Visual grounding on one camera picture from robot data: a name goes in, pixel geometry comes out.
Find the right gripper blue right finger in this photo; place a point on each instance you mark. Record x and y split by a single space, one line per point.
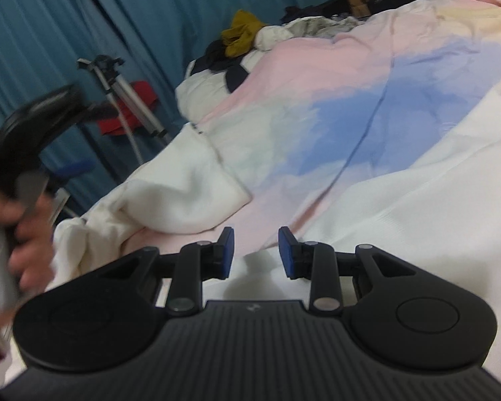
321 265

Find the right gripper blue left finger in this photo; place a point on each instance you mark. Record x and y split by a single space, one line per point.
195 263

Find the white garment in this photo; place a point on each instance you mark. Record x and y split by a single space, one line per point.
442 211

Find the person's left hand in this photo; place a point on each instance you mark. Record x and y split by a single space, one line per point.
31 260

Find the silver tripod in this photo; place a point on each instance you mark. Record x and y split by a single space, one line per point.
105 70

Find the pastel multicolour duvet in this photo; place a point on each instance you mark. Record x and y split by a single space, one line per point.
318 115

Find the blue curtain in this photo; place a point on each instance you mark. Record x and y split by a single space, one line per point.
40 41

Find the white puffy jacket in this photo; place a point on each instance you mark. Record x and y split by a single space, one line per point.
202 90

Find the dark navy garment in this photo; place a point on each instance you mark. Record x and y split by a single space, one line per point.
216 61

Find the mustard yellow garment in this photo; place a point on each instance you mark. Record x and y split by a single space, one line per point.
239 38

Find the grey white crumpled cloth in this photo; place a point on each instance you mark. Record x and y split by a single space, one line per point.
309 26

